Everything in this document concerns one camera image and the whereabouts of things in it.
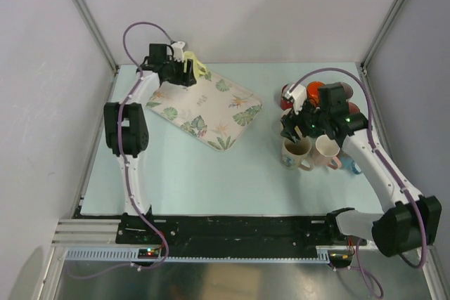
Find red mug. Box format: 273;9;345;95
280;84;293;110

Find blue butterfly mug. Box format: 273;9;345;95
340;153;362;175

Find leaf pattern serving tray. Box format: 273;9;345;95
146;70;263;152

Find orange mug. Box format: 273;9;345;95
307;81;325;105

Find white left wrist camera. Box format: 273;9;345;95
170;41;186;62

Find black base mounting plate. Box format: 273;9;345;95
115;214;358;259

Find purple mug black handle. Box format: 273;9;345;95
340;82;354;100

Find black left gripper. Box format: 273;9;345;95
163;56;196;87

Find pink octagonal mug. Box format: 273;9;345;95
311;135;342;170

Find beige mug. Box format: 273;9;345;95
281;138;315;171

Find pink face pattern mug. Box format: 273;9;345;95
347;102;360;115

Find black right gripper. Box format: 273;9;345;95
281;96;330;144

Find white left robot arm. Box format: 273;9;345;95
103;41;198;216

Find grey slotted cable duct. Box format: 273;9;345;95
65;247;350;263

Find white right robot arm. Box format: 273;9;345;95
281;82;442;257

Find pale yellow green mug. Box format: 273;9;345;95
184;51;207;79

